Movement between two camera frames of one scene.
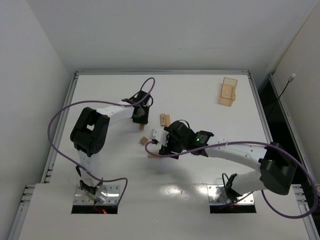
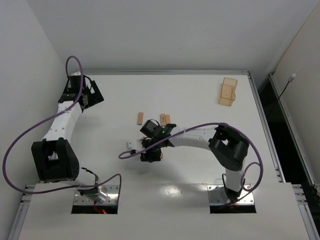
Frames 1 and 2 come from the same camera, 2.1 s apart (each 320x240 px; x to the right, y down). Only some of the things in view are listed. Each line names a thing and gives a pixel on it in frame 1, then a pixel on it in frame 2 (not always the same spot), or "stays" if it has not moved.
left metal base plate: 113,196 stays
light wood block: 167,119 stays
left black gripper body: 140,119 → 95,91
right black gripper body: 166,146 → 150,155
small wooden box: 228,91 stays
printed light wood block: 163,119 stays
